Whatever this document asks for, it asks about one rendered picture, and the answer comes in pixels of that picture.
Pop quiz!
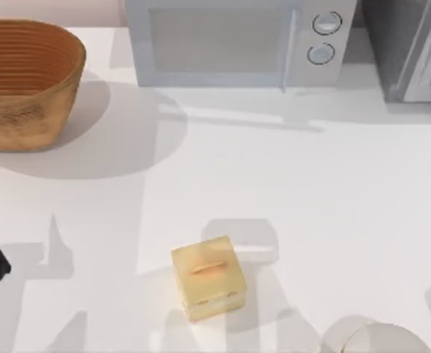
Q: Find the pale yellow bread block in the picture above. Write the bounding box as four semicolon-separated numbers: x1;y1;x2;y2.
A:
171;235;247;324

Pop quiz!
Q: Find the pale microwave oven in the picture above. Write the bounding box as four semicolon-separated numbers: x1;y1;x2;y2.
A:
123;0;358;93

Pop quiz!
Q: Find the microwave knob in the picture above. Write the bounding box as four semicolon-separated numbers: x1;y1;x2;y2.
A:
312;10;343;36
306;41;336;66

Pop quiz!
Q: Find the brown woven basket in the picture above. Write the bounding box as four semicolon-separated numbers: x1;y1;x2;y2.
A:
0;19;87;152

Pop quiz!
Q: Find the white round cup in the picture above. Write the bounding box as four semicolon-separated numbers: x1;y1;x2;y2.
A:
338;321;431;353

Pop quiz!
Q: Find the microwave door handle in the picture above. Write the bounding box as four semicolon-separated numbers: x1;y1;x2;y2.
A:
281;8;298;94

